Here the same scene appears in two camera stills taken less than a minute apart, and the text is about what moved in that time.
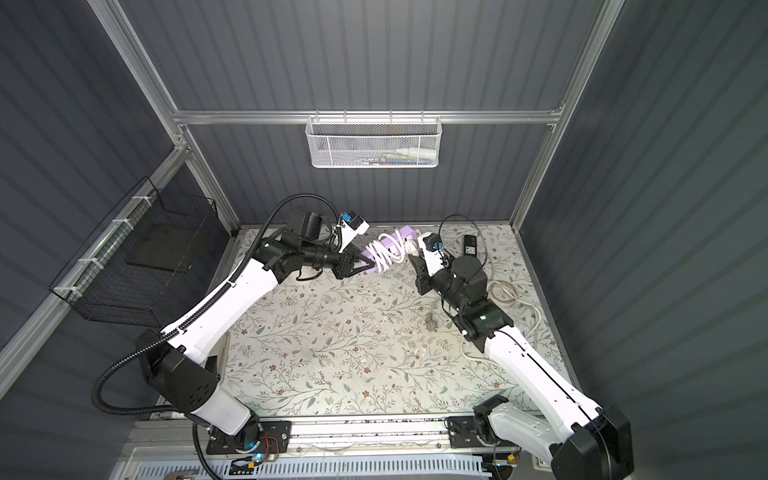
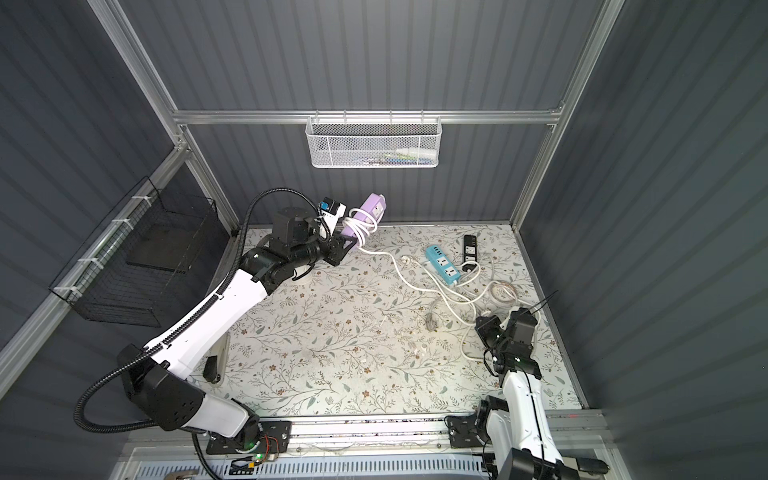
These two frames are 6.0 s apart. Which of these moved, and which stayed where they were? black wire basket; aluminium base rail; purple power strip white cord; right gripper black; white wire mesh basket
Moved: purple power strip white cord; right gripper black
Stayed: white wire mesh basket; aluminium base rail; black wire basket
